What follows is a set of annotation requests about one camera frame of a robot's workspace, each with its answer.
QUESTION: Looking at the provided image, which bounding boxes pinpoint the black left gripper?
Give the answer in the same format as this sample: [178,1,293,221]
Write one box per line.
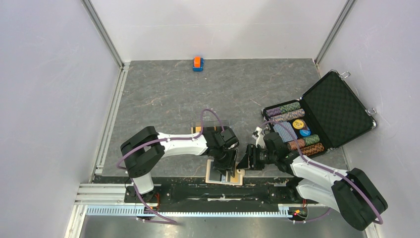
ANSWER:
[213,146,238,178]

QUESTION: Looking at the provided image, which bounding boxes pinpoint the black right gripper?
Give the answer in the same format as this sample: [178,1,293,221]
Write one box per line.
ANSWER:
[236,144,277,171]

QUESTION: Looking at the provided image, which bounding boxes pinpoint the gold striped credit card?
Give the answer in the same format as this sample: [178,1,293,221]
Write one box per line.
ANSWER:
[225,166,238,184]

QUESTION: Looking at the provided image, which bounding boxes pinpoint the beige leather card holder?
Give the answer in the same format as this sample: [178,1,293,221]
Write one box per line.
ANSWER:
[205,159,245,186]

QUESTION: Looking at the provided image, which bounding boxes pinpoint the black and yellow credit cards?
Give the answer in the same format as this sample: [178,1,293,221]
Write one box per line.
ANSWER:
[191,124,205,133]

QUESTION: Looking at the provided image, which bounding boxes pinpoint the clear acrylic card box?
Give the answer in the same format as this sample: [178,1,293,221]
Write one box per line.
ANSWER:
[190,120,231,132]

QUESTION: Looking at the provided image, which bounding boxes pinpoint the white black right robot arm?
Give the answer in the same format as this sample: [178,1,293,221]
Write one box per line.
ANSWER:
[238,132,388,231]

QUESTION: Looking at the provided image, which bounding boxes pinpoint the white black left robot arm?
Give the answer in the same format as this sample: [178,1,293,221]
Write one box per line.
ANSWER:
[117,126,239,202]

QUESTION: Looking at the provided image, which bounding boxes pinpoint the blue patterned playing card deck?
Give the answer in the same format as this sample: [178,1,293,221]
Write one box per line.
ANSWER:
[273,122,298,142]

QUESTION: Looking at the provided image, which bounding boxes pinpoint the purple poker chip stack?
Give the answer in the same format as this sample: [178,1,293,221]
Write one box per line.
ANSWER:
[269,109,306,125]

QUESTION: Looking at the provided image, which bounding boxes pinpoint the blue round chip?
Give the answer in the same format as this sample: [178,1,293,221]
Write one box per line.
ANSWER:
[299,128,312,137]

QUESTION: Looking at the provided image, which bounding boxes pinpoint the yellow dealer button chip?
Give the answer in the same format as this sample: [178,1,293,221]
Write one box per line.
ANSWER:
[292,119,306,130]

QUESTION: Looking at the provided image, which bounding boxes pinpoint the brown poker chip stack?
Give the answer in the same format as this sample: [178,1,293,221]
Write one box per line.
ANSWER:
[286,134,325,156]

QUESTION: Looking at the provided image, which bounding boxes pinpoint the green blue poker chip stack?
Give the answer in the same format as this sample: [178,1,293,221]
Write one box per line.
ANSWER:
[266,102,301,117]

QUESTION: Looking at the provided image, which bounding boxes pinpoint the black poker chip case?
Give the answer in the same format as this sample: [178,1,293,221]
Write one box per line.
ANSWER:
[261,70,377,158]

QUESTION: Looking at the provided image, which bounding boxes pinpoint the orange and blue toy car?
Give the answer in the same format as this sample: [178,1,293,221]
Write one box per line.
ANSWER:
[192,56,204,72]

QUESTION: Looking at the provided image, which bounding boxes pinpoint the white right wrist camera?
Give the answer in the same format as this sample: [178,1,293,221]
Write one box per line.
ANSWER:
[252,126,265,148]

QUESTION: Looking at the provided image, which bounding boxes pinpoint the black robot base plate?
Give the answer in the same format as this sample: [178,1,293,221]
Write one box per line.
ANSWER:
[124,177,314,212]

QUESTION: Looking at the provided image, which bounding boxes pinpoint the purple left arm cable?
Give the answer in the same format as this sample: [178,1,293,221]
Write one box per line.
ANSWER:
[116,109,227,226]

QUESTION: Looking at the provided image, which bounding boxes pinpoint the white slotted cable duct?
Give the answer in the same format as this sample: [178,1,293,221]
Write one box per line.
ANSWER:
[86,205,294,218]

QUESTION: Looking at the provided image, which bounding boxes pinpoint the aluminium frame post right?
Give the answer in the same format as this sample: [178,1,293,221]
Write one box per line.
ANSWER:
[314,0,357,67]

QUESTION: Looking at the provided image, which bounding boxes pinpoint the aluminium frame post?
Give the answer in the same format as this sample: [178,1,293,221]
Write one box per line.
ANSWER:
[314,0,357,67]
[81,0,125,69]

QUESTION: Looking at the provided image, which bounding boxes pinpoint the aluminium frame post left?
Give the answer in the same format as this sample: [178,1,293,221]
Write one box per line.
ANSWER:
[81,0,125,69]

